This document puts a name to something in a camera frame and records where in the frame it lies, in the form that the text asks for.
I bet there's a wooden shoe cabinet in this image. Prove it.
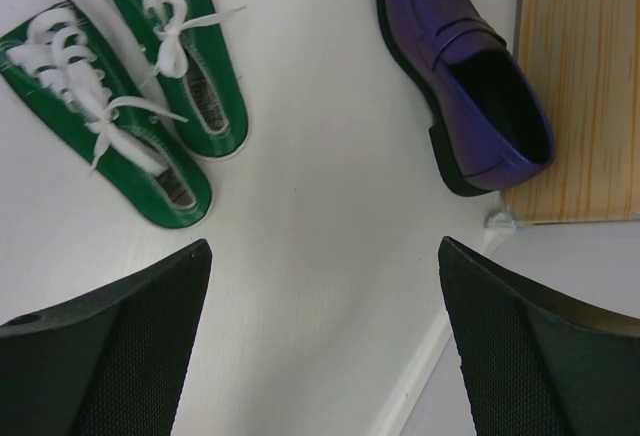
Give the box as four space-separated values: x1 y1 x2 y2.
504 0 639 224

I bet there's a purple loafer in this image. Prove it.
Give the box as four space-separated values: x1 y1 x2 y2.
376 0 555 197

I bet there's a green sneaker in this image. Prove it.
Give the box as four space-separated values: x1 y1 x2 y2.
1 0 214 229
112 0 249 158

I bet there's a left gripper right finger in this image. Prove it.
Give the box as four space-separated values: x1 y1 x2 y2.
438 237 639 435

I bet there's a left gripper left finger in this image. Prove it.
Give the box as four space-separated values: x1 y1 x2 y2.
1 239 212 435

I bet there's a white cabinet door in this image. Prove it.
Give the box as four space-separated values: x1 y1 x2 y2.
369 221 639 435

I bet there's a green sneaker lower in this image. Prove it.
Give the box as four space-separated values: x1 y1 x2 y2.
1 0 214 229

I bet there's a green sneaker upper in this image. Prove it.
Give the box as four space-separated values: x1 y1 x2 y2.
112 0 249 158

